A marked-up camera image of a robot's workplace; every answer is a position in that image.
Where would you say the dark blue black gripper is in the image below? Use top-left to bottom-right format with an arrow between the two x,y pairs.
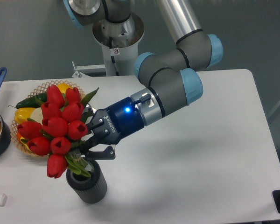
80,97 -> 145,161

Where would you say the red tulip bouquet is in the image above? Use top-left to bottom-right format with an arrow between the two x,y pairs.
17,84 -> 97,178

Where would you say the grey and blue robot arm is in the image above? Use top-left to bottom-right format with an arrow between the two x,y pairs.
64,0 -> 223,161

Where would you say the dark grey ribbed vase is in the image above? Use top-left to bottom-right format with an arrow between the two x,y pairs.
66,161 -> 107,204

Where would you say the yellow squash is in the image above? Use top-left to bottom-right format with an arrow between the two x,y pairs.
56,83 -> 73,94

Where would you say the beige round disc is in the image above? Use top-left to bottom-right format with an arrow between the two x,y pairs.
30,107 -> 43,124

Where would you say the green cucumber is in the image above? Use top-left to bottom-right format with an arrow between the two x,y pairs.
8,92 -> 47,109

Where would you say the woven wicker basket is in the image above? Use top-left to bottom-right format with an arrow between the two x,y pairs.
10,80 -> 85,158

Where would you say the yellow bell pepper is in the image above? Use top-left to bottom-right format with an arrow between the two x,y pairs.
14,107 -> 35,124

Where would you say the orange fruit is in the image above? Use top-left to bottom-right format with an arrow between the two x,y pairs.
16,132 -> 23,142

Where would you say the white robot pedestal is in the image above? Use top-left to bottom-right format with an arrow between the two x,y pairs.
71,11 -> 157,79

